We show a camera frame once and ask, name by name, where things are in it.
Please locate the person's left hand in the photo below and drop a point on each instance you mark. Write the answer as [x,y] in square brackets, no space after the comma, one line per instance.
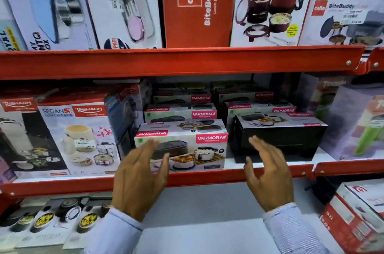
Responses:
[135,184]

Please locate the person's right hand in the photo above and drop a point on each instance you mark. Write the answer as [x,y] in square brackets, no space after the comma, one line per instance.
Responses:
[271,184]

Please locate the person's left thumb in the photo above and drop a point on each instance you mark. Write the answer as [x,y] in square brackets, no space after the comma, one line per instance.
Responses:
[164,168]

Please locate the person's right thumb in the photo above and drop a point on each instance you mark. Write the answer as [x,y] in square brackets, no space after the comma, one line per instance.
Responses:
[249,170]

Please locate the person's left forearm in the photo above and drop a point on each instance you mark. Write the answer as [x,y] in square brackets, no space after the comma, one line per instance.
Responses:
[115,232]

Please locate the person's right forearm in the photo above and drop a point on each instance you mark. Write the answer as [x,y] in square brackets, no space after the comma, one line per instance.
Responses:
[292,229]

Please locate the white box pink label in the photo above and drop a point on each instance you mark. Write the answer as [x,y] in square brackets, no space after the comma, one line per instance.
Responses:
[180,96]
[192,143]
[180,113]

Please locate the long red metal shelf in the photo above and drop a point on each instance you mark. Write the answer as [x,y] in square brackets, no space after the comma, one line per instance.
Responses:
[180,62]
[210,174]

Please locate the black box pink label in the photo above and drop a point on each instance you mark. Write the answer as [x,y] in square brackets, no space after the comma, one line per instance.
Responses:
[240,96]
[258,107]
[288,137]

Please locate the dark box with red label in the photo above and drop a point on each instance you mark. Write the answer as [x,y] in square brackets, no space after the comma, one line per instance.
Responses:
[127,119]

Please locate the white box cream lunch carrier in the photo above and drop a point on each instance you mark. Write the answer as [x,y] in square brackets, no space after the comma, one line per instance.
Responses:
[81,140]

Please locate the white box yellow food bowls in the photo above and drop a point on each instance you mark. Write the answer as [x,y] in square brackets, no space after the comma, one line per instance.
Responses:
[12,223]
[48,223]
[87,220]

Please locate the lilac box green bottle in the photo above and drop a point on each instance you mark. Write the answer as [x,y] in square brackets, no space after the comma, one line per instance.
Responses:
[357,125]
[321,98]

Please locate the short red metal shelf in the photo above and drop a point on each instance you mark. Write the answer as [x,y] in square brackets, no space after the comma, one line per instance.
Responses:
[351,168]
[375,62]

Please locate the red and white appliance box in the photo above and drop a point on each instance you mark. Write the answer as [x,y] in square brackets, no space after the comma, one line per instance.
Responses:
[357,217]

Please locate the white box dark lunch carrier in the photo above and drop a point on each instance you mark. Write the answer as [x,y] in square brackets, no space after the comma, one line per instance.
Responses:
[24,137]

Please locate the plain red lunch box carton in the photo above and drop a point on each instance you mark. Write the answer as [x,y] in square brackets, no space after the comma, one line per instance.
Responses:
[198,8]

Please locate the white box pink lunch box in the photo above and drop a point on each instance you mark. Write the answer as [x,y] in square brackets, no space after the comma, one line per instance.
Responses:
[123,8]

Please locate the white box maroon lunch carrier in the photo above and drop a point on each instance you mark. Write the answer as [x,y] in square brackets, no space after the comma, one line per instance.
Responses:
[270,2]

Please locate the grey box navy lunch containers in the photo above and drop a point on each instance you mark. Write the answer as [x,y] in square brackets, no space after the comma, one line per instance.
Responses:
[342,23]

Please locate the white box blue lunch box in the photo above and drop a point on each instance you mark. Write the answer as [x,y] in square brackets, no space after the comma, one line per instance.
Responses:
[45,8]

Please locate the white box yellow label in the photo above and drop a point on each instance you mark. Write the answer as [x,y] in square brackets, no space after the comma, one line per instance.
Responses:
[10,35]

